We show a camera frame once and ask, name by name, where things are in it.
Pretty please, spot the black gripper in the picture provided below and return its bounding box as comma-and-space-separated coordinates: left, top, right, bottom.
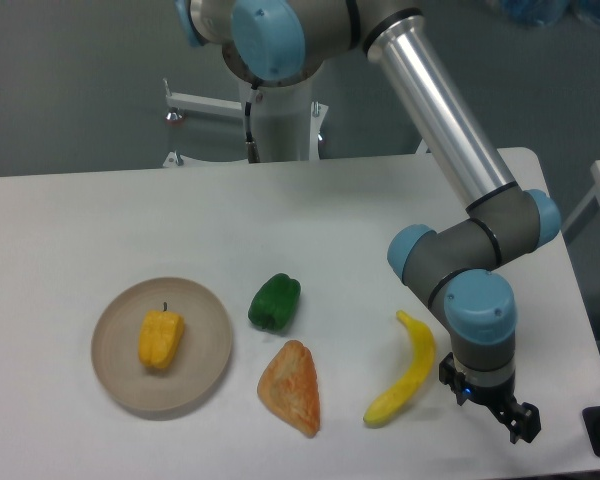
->
439, 352, 541, 444

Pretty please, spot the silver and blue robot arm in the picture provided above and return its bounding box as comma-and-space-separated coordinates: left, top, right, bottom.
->
175, 1, 560, 442

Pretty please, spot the green pepper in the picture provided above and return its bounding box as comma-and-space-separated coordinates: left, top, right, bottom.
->
248, 273, 301, 332

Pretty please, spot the beige round plate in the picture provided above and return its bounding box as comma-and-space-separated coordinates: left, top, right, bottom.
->
91, 277, 233, 418

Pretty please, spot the yellow pepper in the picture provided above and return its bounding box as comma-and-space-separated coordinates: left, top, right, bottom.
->
138, 302, 185, 370

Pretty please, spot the yellow banana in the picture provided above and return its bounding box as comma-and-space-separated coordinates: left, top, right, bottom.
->
363, 310, 436, 428

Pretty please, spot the orange triangular pastry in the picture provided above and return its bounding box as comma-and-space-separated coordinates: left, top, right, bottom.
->
257, 340, 321, 438

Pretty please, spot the blue bag top right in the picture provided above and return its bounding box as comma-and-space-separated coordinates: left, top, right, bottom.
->
495, 0, 600, 29

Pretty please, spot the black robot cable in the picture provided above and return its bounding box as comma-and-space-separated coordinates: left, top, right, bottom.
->
243, 82, 262, 164

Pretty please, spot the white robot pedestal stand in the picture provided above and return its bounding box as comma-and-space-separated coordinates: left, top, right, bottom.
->
163, 77, 329, 163

